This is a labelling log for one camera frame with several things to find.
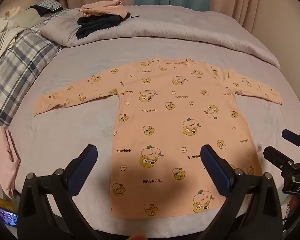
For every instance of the navy garment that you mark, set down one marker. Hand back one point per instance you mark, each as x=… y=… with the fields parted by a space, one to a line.
x=95 y=25

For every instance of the cream fluffy cloth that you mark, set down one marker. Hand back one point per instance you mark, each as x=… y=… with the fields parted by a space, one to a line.
x=13 y=11

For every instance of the tablet screen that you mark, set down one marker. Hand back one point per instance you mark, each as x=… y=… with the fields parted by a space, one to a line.
x=5 y=216

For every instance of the lilac bed sheet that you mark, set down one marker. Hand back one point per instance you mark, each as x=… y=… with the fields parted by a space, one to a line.
x=77 y=130

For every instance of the white crumpled cloth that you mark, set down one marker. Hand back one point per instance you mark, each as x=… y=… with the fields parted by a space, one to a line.
x=0 y=37

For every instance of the grey duvet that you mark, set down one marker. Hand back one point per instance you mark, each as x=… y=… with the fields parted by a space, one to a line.
x=190 y=30

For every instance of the yellow packet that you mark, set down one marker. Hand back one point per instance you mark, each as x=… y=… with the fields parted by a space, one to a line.
x=0 y=201

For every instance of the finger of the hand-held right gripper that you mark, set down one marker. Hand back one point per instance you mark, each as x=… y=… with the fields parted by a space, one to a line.
x=275 y=156
x=290 y=135

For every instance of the pink folded cloth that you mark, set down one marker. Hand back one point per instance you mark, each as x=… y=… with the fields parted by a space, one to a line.
x=2 y=160

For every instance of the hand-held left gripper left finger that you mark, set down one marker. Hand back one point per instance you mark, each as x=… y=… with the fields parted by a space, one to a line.
x=83 y=170

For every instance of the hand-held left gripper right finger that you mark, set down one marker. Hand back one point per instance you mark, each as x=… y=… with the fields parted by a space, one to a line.
x=215 y=171

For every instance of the plaid quilt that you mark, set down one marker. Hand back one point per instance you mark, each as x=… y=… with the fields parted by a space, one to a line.
x=15 y=67

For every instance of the orange cartoon print shirt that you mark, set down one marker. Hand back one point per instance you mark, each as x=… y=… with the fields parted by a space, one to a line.
x=165 y=117

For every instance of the blue striped cloth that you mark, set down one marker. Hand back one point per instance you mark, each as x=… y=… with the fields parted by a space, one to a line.
x=47 y=4

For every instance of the pale green pillow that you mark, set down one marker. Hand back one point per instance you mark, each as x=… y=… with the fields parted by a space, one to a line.
x=27 y=17

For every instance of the peach garment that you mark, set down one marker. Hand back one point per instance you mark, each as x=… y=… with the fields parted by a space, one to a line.
x=102 y=8

